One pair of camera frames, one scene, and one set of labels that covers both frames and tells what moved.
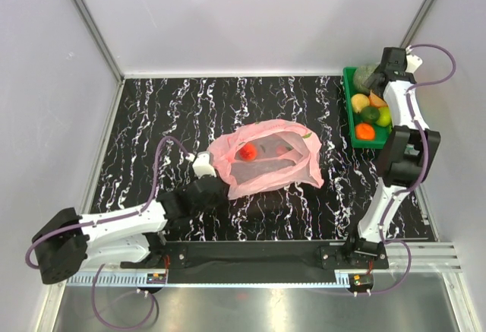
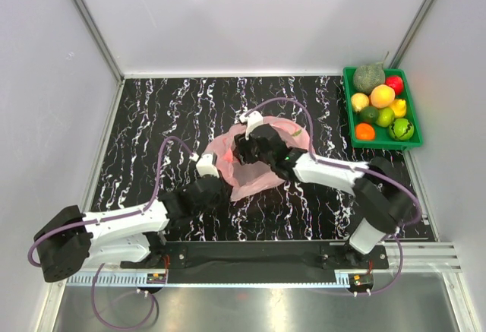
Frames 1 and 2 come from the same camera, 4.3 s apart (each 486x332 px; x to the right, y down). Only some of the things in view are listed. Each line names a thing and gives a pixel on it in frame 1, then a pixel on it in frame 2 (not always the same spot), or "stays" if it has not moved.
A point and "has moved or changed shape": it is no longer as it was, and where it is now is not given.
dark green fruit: (370, 114) stays
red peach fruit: (248, 152) has moved or changed shape
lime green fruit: (384, 116) stays
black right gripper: (370, 82) to (242, 150)
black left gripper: (222, 194) stays
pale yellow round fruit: (359, 102) stays
